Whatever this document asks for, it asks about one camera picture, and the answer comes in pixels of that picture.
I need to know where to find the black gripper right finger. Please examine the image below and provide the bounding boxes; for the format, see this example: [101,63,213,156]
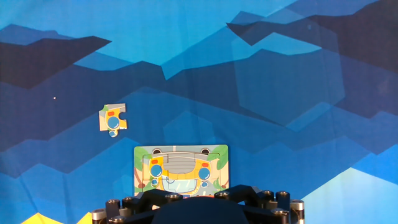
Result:
[213,184,305,224]

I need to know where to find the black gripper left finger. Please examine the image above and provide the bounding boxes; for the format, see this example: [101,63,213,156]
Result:
[91,188,184,224]

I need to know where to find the yellow car puzzle piece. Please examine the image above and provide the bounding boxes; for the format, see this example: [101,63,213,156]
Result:
[98,103,128,138]

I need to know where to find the yellow car puzzle board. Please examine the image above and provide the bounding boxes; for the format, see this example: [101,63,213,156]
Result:
[134,144,230,199]

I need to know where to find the blue mountain print tablecloth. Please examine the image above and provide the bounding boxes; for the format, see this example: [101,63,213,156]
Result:
[0,0,398,224]

